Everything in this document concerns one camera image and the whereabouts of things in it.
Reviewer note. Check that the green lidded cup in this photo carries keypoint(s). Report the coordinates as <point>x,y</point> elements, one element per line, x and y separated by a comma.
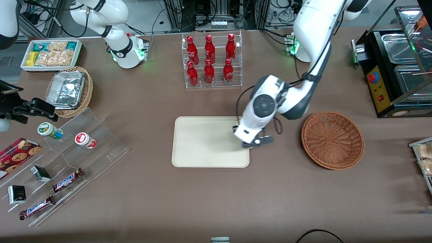
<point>49,130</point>

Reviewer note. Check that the white power strip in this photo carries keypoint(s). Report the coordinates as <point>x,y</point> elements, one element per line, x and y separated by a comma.
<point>218,24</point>

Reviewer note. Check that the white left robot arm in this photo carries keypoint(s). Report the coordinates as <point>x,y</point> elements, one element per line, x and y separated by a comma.
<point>314,20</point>

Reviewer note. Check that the black food warmer machine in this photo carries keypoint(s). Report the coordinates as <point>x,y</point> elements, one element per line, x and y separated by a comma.
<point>388,87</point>

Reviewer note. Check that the red lidded cup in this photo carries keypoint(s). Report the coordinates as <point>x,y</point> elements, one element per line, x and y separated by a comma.
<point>84,139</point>

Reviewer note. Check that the beige rectangular tray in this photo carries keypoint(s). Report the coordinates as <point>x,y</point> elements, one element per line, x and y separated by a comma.
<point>202,141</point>

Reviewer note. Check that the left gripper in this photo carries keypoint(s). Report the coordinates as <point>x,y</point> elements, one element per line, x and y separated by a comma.
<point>235,128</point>

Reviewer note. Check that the grey device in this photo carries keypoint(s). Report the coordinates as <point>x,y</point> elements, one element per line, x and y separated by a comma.
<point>220,240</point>

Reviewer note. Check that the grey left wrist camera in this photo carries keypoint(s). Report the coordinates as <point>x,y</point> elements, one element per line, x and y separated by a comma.
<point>256,142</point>

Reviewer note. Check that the Snickers bar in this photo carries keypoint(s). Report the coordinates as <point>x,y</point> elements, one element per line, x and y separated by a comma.
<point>37,207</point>
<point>67,180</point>

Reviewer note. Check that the yellow snack packet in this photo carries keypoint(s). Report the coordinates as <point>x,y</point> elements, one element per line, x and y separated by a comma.
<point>32,58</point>

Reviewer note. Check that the clear bag of crackers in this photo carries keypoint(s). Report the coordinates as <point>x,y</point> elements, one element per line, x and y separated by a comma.
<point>54,58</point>

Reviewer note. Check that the light wicker basket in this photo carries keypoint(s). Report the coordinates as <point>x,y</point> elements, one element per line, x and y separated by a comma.
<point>88,91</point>

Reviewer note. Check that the stack of foil trays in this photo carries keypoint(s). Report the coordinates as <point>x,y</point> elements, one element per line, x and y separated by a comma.
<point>65,90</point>

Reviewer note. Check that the small black box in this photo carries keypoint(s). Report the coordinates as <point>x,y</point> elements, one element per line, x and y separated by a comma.
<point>17,194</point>
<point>41,173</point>

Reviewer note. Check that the teal snack packet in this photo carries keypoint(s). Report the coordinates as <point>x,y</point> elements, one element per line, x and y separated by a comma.
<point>40,46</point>

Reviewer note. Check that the red plaid cookie box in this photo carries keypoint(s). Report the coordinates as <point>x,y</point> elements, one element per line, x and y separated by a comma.
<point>17,155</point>

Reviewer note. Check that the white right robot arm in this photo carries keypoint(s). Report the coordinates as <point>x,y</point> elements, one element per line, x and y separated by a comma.
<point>119,50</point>

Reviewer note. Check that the red cola bottle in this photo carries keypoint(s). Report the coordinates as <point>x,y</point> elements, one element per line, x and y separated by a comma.
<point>192,50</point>
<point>209,50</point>
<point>231,48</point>
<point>192,75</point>
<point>209,73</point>
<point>228,72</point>

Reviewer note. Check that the clear acrylic stepped display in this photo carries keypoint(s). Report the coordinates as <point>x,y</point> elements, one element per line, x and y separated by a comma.
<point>101,148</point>

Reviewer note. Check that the black flat bracket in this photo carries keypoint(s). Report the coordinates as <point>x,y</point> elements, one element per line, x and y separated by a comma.
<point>10,86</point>

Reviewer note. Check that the white rectangular snack bin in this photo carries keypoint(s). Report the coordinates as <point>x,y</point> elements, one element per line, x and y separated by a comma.
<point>78,54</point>

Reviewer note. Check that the brown wicker basket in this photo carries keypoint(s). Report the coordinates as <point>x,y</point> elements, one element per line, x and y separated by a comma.
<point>332,140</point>

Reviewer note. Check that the clear acrylic bottle rack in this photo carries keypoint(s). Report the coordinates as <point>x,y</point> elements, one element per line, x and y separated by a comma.
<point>217,84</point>

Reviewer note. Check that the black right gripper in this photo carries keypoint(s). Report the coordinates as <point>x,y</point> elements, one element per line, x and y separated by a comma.
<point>10,107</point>

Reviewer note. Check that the grey tray of snack bags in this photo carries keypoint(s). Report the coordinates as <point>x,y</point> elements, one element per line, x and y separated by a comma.
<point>424,152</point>

